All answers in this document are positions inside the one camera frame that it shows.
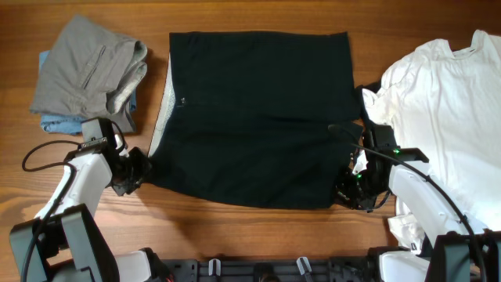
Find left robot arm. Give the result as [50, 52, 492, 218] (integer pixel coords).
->
[9, 117, 154, 281]

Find white t-shirt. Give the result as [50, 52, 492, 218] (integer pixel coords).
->
[362, 30, 500, 231]

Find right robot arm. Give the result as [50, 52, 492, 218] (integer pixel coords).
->
[328, 125, 500, 281]

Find folded grey shorts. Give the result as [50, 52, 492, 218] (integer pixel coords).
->
[30, 15, 148, 132]

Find folded blue garment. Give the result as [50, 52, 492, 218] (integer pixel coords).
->
[38, 50, 137, 136]

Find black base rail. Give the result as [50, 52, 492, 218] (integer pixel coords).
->
[162, 256, 382, 282]

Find black shorts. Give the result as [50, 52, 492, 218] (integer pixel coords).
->
[150, 31, 362, 209]

